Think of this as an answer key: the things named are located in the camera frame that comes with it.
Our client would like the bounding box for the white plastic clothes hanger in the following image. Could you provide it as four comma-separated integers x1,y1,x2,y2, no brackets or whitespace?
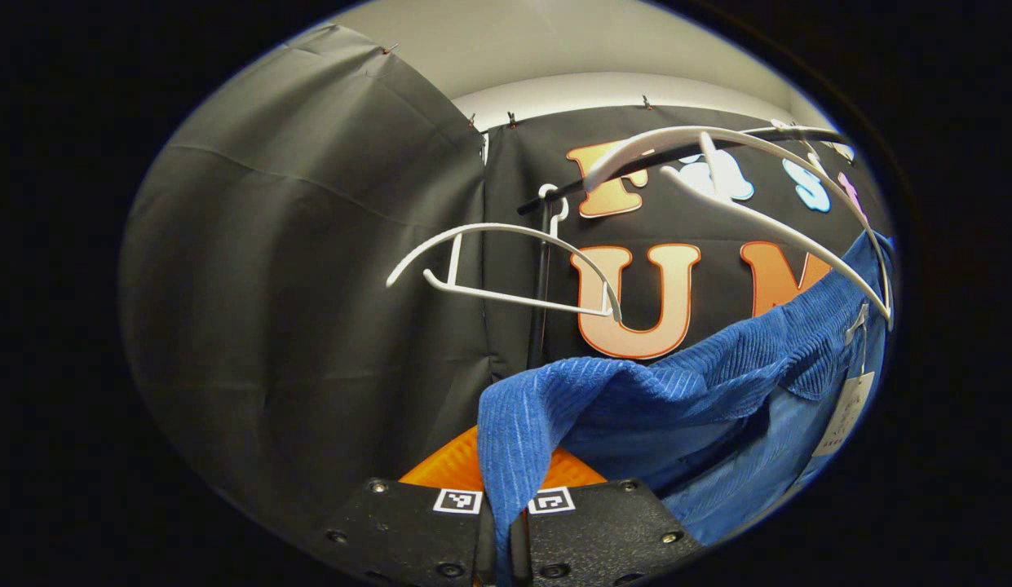
581,125,896,332
386,185,625,321

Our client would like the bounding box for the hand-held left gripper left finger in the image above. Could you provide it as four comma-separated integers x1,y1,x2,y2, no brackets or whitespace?
306,426,498,587

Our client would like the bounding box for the plain black backdrop cloth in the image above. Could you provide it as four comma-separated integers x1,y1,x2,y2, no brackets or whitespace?
118,23,495,541

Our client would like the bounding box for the black clothes rack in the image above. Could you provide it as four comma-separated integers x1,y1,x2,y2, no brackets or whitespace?
517,125,851,373

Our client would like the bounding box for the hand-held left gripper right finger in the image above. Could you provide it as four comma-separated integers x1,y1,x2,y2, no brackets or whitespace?
510,447,707,587

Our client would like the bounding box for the blue corduroy jacket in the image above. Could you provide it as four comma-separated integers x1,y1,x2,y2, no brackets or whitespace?
476,230,896,587

